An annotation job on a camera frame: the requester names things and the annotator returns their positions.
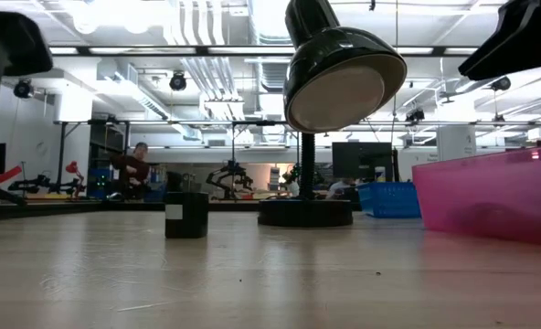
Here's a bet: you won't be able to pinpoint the black computer monitor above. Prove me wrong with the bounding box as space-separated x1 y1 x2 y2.
332 142 395 184

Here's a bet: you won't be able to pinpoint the black gooseneck desk lamp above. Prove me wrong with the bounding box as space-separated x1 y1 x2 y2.
257 0 408 228

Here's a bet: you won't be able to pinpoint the background robot red parts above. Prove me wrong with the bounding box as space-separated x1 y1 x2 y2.
0 159 88 200

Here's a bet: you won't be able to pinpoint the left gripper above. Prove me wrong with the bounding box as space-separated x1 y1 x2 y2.
0 0 54 127

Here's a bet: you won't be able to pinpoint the person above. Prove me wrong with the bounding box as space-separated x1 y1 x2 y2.
327 178 359 201
110 141 152 202

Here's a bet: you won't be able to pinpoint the small black cube adapter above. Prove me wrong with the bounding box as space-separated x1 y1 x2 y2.
164 191 209 239

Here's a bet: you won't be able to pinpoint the black ceiling spotlight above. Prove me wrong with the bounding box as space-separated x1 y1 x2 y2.
490 76 513 92
168 71 188 91
13 78 34 100

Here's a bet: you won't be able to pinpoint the pink plastic bin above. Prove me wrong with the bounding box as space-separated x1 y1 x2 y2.
411 144 541 248

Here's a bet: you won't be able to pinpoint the white cabinet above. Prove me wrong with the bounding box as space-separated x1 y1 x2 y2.
437 125 477 162

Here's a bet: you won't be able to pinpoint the blue plastic basket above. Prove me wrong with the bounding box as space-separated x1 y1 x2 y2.
356 181 422 219

